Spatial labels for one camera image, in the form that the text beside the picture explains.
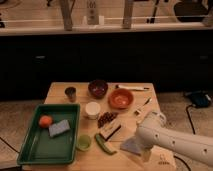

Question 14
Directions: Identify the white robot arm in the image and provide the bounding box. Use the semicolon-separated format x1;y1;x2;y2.
135;111;213;167

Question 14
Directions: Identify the dark purple bowl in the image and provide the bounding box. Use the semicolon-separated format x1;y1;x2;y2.
88;79;108;99

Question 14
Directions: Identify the orange fruit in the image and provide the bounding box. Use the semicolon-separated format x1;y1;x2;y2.
39;115;53;128

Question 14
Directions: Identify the dark grapes bunch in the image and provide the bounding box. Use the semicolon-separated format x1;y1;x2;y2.
98;112;117;128

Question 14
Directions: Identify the small green cup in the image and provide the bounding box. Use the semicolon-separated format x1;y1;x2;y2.
76;135;91;151

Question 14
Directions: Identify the blue sponge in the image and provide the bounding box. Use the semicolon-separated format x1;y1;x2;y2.
49;120;70;137

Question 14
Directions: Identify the green pepper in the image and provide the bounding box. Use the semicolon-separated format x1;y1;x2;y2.
94;133;116;155

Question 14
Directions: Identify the black office chair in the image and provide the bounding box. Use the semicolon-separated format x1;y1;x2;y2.
173;0;208;22

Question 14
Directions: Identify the black power cable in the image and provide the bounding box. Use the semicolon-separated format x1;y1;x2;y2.
173;103;201;171

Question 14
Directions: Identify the grey-blue towel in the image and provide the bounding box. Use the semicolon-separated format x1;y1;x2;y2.
120;136;142;156

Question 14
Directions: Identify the wooden post left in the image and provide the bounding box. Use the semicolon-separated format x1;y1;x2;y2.
59;0;72;31

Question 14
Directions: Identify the red bowl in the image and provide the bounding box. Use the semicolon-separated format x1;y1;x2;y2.
108;88;134;109

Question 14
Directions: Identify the green plastic tray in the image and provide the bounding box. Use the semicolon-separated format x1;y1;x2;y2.
16;103;81;166

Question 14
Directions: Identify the wooden post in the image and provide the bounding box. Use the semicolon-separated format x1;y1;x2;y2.
122;0;134;29
59;0;72;31

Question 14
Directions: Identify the white remote on stand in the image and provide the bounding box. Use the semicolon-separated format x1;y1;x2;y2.
86;0;99;25

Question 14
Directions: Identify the white cup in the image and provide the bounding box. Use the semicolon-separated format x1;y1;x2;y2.
85;102;101;119

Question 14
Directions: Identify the dark metal cup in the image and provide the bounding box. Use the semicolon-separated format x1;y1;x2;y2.
65;87;76;102

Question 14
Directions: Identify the wooden post right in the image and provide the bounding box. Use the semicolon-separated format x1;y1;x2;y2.
122;0;134;29

